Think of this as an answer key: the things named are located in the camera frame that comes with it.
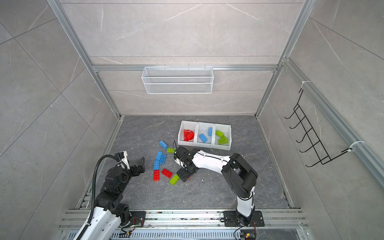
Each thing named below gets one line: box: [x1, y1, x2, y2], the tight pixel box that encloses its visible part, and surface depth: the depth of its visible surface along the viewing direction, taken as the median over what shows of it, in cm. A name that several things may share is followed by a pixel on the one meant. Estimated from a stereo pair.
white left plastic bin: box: [177, 120, 199, 147], surface depth 107 cm
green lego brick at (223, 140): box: [218, 136, 228, 145], surface depth 103 cm
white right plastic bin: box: [212, 123, 232, 151], surface depth 103 cm
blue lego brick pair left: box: [155, 151, 163, 161], surface depth 97 cm
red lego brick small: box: [161, 168, 173, 179], surface depth 90 cm
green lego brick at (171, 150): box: [166, 148, 177, 154], surface depth 100 cm
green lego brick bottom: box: [169, 174, 180, 186], surface depth 87 cm
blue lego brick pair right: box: [160, 154, 167, 165], surface depth 97 cm
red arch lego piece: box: [184, 129, 195, 142], surface depth 106 cm
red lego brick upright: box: [153, 170, 160, 182], surface depth 89 cm
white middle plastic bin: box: [195, 122, 214, 148], surface depth 106 cm
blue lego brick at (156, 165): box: [153, 160, 160, 170], surface depth 92 cm
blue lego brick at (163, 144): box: [159, 140, 168, 150], surface depth 102 cm
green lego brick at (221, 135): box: [215, 130, 228, 141], surface depth 106 cm
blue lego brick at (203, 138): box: [199, 133, 208, 143], surface depth 106 cm
